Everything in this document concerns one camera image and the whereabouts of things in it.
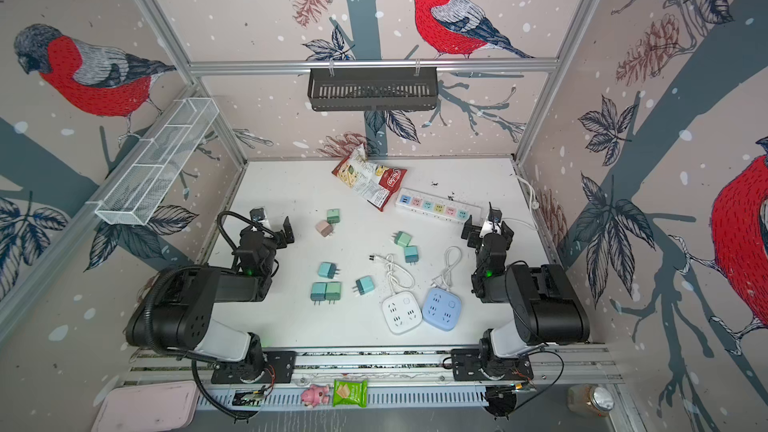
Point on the red white chips bag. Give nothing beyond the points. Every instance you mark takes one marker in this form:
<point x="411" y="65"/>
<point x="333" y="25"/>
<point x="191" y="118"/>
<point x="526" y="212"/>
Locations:
<point x="374" y="182"/>

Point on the pink tray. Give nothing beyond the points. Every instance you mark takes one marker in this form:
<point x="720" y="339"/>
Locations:
<point x="154" y="407"/>

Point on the glass jar with lid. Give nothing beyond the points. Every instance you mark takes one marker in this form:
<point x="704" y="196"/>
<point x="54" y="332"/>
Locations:
<point x="590" y="400"/>

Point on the white square power socket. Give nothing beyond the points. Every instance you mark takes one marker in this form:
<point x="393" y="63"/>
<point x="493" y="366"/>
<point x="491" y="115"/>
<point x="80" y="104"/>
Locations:
<point x="401" y="312"/>

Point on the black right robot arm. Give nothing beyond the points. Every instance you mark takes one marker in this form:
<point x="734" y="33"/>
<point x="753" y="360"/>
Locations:
<point x="545" y="307"/>

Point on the teal plug adapter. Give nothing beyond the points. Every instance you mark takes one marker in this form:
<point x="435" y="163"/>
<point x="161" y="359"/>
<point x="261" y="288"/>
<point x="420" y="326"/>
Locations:
<point x="364" y="285"/>
<point x="328" y="270"/>
<point x="318" y="292"/>
<point x="411" y="254"/>

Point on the green plug adapter far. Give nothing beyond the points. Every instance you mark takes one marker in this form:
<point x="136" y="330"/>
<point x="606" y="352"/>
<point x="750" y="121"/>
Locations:
<point x="333" y="216"/>

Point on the blue square power socket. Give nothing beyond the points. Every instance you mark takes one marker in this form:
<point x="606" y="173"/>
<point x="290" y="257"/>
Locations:
<point x="441" y="309"/>

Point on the white wire mesh shelf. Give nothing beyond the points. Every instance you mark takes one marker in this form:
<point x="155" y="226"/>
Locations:
<point x="141" y="189"/>

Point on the black hanging wire basket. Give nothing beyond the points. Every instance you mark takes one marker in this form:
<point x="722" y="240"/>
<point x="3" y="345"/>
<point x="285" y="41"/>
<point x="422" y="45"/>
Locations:
<point x="373" y="89"/>

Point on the green snack packet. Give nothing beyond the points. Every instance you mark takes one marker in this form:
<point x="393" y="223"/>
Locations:
<point x="353" y="393"/>

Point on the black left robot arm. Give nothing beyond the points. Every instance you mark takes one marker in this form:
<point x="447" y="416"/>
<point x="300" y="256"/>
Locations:
<point x="175" y="318"/>

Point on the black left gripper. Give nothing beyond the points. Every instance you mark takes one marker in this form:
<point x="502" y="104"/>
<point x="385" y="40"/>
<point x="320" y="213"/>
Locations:
<point x="276" y="237"/>

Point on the white multicolour power strip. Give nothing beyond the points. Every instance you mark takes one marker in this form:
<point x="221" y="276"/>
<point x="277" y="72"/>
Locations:
<point x="436" y="207"/>

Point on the light green plug adapter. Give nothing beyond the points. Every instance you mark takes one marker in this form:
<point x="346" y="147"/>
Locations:
<point x="402" y="239"/>

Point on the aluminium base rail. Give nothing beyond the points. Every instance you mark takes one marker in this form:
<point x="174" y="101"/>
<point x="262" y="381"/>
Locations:
<point x="409" y="376"/>

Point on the pink toy pig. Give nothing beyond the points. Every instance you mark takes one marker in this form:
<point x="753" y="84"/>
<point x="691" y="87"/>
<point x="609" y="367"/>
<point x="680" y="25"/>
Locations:
<point x="316" y="395"/>

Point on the green plug adapter front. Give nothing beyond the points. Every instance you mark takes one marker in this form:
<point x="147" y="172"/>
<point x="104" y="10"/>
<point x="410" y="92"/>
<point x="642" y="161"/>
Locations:
<point x="333" y="291"/>

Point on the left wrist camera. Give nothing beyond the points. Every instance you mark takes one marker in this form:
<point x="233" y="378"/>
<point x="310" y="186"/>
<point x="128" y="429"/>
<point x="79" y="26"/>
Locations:
<point x="259" y="216"/>

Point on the pink plug adapter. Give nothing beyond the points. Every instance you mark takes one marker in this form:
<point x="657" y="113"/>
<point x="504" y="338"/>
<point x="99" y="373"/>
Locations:
<point x="324" y="228"/>

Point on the teal plug adapter front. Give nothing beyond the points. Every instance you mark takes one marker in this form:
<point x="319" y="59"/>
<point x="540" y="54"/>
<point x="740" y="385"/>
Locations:
<point x="318" y="292"/>

